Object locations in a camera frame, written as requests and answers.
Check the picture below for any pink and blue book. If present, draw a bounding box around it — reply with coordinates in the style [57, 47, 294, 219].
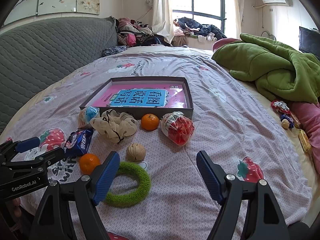
[89, 84, 188, 108]

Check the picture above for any orange mandarin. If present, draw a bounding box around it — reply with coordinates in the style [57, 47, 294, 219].
[141, 113, 160, 131]
[79, 153, 101, 175]

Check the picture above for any grey quilted headboard cover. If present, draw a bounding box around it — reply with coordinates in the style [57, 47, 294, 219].
[0, 17, 118, 135]

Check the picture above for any red toy egg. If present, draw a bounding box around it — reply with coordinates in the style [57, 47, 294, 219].
[160, 112, 195, 146]

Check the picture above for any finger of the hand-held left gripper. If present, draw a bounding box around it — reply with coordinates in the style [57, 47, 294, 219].
[0, 137, 41, 164]
[5, 147, 65, 174]

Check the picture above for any blue cookie packet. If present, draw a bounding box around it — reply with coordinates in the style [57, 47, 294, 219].
[62, 128, 94, 157]

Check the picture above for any blue toy egg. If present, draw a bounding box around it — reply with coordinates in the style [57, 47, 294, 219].
[78, 106, 100, 129]

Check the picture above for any walnut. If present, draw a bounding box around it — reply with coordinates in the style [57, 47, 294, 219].
[126, 143, 146, 162]

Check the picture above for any strawberry printed bedsheet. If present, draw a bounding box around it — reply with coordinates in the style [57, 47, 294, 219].
[0, 46, 315, 240]

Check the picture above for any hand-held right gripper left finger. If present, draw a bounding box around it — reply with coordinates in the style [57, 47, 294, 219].
[29, 151, 121, 240]

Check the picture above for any grey shallow cardboard box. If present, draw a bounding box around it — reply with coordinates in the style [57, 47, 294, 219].
[79, 77, 195, 120]

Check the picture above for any green fuzzy scrunchie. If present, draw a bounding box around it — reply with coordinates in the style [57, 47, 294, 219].
[104, 162, 152, 207]

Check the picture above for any person's left hand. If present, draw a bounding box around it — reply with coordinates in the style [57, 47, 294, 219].
[11, 197, 22, 217]

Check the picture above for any yellow snack packet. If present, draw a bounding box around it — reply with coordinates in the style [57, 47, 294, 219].
[297, 129, 312, 153]

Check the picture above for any dark patterned cloth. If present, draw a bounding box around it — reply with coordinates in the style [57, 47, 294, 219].
[102, 45, 127, 57]

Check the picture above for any pile of dark jackets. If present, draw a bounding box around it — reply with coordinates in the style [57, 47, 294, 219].
[173, 17, 227, 43]

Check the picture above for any green fleece blanket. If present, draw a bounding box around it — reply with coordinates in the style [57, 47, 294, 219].
[211, 33, 320, 104]

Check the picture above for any red white candy wrapper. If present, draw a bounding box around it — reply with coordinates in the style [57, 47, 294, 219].
[271, 100, 290, 113]

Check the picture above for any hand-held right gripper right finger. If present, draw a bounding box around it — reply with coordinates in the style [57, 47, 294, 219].
[196, 151, 290, 240]

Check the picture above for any cream dotted scrunchie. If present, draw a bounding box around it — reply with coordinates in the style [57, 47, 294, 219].
[90, 109, 138, 143]

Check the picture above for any cream curtain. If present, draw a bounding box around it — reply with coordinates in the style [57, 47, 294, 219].
[224, 0, 244, 39]
[151, 0, 174, 43]

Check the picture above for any black wall television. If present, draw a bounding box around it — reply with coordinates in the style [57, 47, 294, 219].
[299, 26, 320, 54]

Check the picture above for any white air conditioner pipe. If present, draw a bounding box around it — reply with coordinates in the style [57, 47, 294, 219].
[252, 4, 266, 30]

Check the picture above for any pile of mixed clothes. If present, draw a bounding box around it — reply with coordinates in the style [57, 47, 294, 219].
[116, 17, 173, 47]

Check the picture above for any orange snack stick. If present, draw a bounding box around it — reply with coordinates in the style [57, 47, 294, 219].
[289, 111, 302, 128]

